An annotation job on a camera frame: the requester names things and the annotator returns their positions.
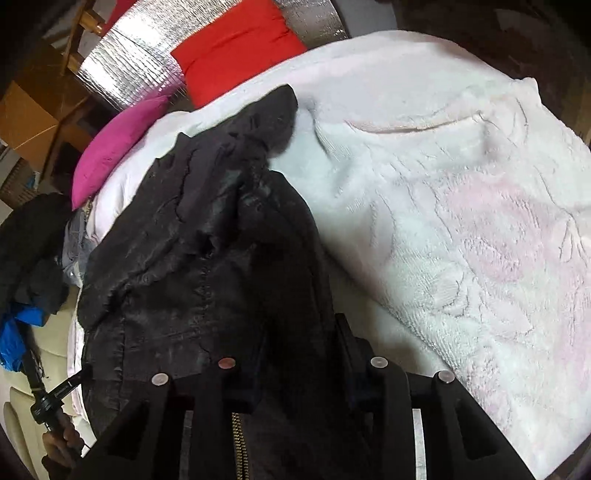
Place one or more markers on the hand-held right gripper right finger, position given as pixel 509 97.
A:
pixel 364 378

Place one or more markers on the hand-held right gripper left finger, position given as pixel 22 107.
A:
pixel 217 387

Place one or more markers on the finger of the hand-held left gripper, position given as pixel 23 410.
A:
pixel 74 382

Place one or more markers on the black quilted jacket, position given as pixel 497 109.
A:
pixel 207 258

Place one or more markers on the person's left hand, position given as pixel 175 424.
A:
pixel 62 445

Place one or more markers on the cream leather sofa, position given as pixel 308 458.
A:
pixel 55 341

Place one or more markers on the blue jacket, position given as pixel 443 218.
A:
pixel 18 337

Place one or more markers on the grey cloth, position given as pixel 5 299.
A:
pixel 76 249

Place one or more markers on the black down coat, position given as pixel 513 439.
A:
pixel 32 240

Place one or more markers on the white embossed blanket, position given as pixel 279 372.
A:
pixel 438 207

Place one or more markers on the pink pillow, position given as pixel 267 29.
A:
pixel 115 147

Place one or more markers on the silver foil insulation board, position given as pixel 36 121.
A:
pixel 124 55

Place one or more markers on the red cushion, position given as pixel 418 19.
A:
pixel 235 50

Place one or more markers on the red cloth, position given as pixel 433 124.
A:
pixel 121 11

